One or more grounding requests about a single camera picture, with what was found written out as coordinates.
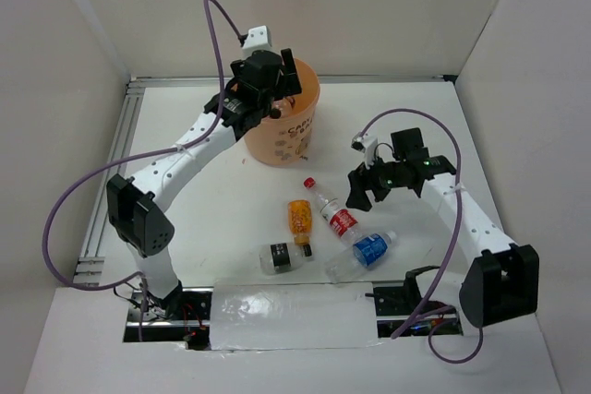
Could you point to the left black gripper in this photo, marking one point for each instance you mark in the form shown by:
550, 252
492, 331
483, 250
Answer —
288, 82

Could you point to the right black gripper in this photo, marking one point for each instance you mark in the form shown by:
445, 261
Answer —
359, 181

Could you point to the clear bottle red label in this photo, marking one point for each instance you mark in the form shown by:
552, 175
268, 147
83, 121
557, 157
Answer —
338, 217

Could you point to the orange juice bottle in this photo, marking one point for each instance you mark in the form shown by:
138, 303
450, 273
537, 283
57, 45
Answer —
300, 221

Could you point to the clear bottle black label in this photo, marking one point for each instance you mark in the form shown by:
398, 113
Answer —
283, 257

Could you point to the clear bottle dark blue label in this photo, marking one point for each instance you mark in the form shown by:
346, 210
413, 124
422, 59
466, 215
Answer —
283, 107

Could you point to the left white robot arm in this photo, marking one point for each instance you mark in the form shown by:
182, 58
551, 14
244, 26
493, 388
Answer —
137, 205

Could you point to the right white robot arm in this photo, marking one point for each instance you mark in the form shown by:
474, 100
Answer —
502, 280

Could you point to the orange plastic bin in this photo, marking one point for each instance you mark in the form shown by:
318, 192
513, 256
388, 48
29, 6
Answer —
278, 142

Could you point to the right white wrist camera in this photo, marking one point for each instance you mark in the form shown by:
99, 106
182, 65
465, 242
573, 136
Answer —
367, 145

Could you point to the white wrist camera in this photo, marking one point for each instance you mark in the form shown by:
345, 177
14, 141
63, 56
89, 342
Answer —
367, 145
257, 39

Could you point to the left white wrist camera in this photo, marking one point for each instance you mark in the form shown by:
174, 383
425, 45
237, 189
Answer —
257, 39

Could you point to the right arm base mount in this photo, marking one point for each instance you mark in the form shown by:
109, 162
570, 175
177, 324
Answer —
395, 301

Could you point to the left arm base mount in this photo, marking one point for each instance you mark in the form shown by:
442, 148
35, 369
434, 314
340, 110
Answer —
188, 324

